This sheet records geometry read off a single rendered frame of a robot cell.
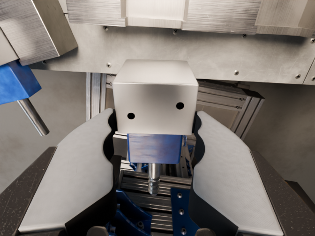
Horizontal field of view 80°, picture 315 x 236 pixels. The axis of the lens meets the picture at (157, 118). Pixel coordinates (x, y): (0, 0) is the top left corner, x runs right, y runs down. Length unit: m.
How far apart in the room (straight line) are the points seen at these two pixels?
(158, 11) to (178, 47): 0.08
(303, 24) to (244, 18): 0.07
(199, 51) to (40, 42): 0.18
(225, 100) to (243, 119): 0.15
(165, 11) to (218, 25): 0.05
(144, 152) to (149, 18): 0.11
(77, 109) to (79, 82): 0.19
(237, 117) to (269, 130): 0.48
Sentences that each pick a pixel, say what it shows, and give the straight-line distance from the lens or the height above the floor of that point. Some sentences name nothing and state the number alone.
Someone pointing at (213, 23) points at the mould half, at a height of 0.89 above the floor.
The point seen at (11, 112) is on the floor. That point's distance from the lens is 1.54.
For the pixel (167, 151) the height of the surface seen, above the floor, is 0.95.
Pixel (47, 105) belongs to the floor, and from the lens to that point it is 1.38.
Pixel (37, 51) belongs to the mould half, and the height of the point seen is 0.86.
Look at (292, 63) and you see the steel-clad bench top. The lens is 0.33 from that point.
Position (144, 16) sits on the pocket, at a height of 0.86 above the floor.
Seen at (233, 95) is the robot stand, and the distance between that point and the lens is 0.98.
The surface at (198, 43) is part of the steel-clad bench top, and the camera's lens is 0.27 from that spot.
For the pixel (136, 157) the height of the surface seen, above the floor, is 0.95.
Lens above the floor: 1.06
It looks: 59 degrees down
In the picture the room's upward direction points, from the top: 179 degrees counter-clockwise
